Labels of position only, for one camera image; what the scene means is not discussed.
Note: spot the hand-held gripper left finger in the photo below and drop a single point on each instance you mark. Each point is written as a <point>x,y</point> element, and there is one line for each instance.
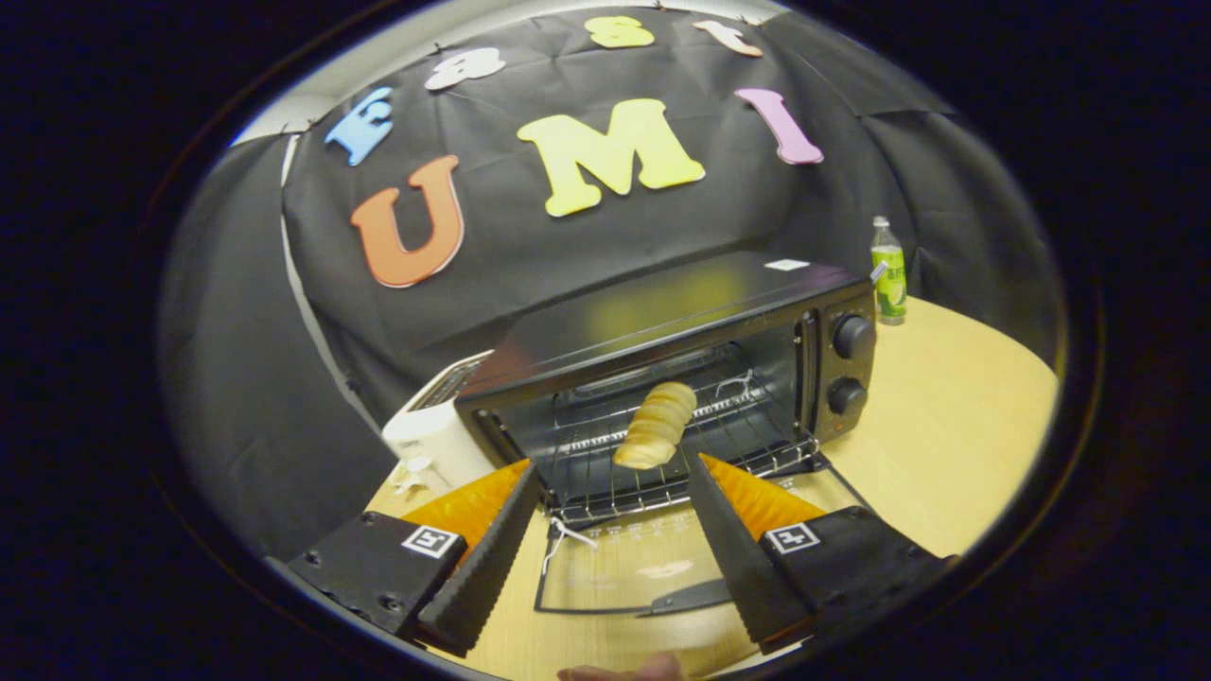
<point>492,558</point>

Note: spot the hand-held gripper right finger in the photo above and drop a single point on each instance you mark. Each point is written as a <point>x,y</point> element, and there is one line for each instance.
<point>733,558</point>

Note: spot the golden bread roll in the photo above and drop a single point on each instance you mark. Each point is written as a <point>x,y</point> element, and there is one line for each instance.
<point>656,426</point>

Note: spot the black toaster oven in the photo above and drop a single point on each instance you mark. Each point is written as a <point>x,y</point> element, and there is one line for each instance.
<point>662,307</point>

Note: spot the white pop-up toaster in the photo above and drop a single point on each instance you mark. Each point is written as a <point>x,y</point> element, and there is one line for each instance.
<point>430,445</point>

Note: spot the small white packet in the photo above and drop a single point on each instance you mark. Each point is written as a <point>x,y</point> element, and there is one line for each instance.
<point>412,476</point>

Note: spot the green label drink bottle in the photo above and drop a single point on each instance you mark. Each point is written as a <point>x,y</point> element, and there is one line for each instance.
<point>888,279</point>

